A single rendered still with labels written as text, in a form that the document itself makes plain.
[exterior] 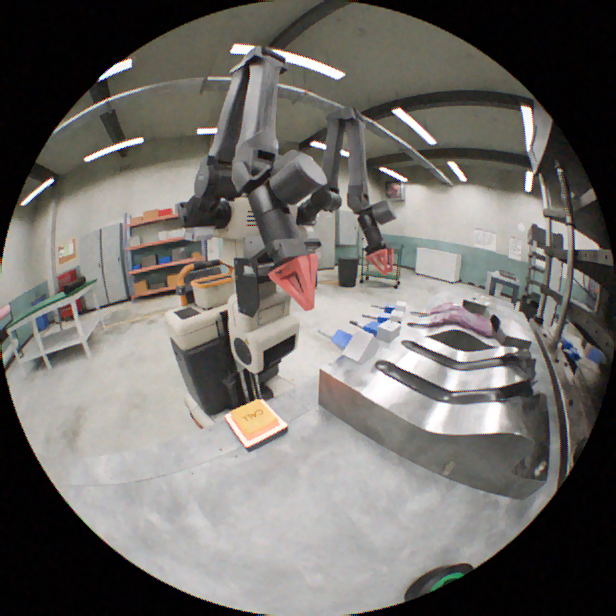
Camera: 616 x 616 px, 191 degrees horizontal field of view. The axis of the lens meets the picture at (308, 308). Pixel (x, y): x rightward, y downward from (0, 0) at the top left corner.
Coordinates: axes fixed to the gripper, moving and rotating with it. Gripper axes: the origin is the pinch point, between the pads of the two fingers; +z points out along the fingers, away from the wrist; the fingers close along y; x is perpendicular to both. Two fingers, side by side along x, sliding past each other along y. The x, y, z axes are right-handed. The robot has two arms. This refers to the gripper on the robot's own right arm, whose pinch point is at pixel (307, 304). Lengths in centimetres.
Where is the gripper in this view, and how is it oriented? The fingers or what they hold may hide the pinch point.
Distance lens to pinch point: 30.8
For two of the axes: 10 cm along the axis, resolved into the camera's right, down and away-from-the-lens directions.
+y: 6.0, -2.8, 7.5
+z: 3.6, 9.3, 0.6
